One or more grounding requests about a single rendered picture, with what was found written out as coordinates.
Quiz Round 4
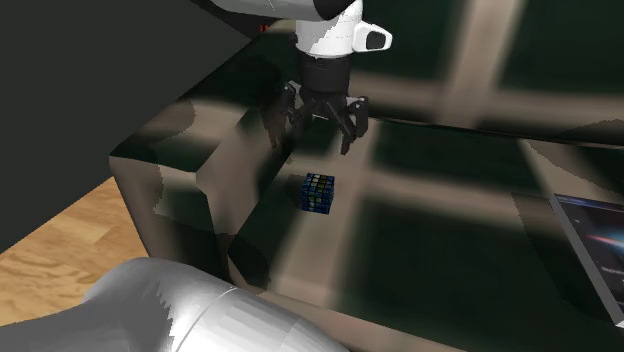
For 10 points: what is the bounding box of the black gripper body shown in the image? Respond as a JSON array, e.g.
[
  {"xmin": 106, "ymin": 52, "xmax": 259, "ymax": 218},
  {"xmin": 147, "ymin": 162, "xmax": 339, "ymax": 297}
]
[{"xmin": 297, "ymin": 51, "xmax": 354, "ymax": 117}]

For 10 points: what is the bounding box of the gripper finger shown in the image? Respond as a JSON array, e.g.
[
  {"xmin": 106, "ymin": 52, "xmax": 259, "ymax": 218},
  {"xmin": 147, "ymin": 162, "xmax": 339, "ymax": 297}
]
[
  {"xmin": 327, "ymin": 95, "xmax": 370, "ymax": 157},
  {"xmin": 281, "ymin": 81, "xmax": 313, "ymax": 134}
]

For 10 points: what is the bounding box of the blue puzzle cube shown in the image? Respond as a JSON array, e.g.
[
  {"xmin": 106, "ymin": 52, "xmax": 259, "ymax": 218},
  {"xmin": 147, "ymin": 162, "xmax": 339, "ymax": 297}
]
[{"xmin": 300, "ymin": 172, "xmax": 336, "ymax": 216}]

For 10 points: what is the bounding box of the green beige plaid table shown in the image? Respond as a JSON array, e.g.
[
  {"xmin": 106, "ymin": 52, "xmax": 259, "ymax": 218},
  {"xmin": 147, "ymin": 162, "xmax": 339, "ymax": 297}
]
[{"xmin": 227, "ymin": 114, "xmax": 624, "ymax": 352}]

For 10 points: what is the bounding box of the grey tablet with dark screen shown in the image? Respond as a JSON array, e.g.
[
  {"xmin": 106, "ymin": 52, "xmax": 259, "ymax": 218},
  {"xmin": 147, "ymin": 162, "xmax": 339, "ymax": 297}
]
[{"xmin": 549, "ymin": 192, "xmax": 624, "ymax": 329}]

